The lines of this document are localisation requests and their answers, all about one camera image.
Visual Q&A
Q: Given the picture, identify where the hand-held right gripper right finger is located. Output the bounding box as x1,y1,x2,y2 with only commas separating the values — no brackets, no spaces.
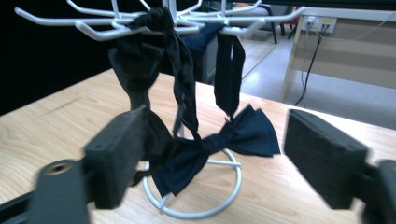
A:
283,108,369,210

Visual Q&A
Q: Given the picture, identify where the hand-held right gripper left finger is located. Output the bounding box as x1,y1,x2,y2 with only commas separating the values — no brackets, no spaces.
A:
83,105,148,210

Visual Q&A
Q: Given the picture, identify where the navy blue bow tie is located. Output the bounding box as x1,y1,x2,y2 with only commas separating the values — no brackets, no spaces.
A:
179,22,226,53
151,30,282,198

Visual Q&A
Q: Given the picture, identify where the white wire rack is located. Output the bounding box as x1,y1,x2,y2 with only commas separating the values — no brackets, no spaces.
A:
13,0,307,220

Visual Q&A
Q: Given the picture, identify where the black bow tie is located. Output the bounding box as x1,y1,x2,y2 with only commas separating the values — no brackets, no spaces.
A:
106,6,201,188

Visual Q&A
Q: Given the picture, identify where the white power socket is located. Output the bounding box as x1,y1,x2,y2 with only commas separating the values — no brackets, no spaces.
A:
300,15,338,35

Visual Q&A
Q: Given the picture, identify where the dark chair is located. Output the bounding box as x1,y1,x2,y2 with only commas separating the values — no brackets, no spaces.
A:
232,2,298,45

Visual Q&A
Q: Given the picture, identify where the black socket cable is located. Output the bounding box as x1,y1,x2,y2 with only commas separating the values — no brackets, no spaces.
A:
293,25,330,107

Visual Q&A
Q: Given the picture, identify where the beige desk with white frame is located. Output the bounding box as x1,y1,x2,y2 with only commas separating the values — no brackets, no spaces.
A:
278,6,396,104

